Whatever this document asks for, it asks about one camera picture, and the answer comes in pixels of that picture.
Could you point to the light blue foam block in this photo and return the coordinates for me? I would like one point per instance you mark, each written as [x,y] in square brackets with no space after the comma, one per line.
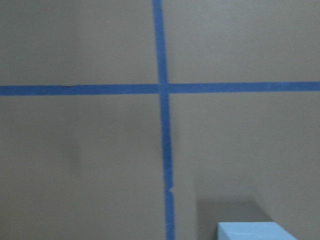
[252,231]

